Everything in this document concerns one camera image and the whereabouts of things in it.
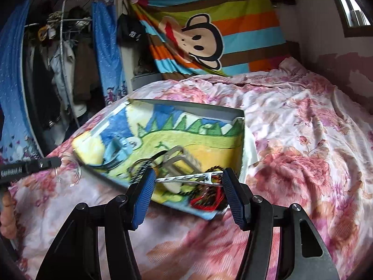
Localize person left hand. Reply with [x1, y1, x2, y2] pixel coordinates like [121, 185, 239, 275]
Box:
[1, 191, 17, 240]

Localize grey tray with colourful lining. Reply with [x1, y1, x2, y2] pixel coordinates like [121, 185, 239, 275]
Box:
[72, 99, 245, 220]

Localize silver white hair clip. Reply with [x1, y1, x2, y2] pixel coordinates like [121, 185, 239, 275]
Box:
[155, 171, 223, 186]

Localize hanging clothes in wardrobe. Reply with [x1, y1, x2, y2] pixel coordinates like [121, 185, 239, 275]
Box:
[23, 0, 105, 154]

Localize light blue wristband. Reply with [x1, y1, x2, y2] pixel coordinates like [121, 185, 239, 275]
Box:
[101, 136, 142, 170]

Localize window with metal bars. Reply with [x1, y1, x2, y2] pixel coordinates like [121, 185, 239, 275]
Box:
[334, 0, 372, 37]

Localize red beaded bracelet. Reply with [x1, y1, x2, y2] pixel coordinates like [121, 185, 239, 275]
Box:
[189, 185, 226, 213]

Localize beige square buckle bracelet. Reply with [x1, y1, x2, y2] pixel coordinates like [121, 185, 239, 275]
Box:
[161, 145, 204, 178]

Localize striped monkey cartoon blanket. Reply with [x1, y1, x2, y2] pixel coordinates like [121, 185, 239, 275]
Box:
[132, 0, 290, 80]

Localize black white braided bracelet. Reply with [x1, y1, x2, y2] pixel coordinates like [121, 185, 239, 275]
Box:
[128, 150, 168, 182]

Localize blue dotted wardrobe curtain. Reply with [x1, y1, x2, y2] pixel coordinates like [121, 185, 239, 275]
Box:
[1, 0, 40, 164]

